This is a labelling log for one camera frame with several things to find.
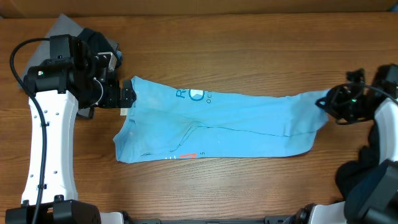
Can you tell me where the light blue printed t-shirt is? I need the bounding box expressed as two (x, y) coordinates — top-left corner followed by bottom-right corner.
(114, 77), (328, 163)

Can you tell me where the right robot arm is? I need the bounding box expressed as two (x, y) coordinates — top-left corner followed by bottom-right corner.
(285, 63), (397, 224)

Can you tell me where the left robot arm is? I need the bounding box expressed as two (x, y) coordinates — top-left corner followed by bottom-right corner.
(5, 35), (136, 224)

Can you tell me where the folded black nike shirt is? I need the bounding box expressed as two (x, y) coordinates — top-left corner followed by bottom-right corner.
(78, 28), (122, 67)

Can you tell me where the black shirt on right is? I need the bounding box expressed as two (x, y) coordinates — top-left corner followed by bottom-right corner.
(335, 123), (380, 199)

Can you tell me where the folded grey shirt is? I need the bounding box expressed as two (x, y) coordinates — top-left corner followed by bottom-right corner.
(17, 13), (121, 121)

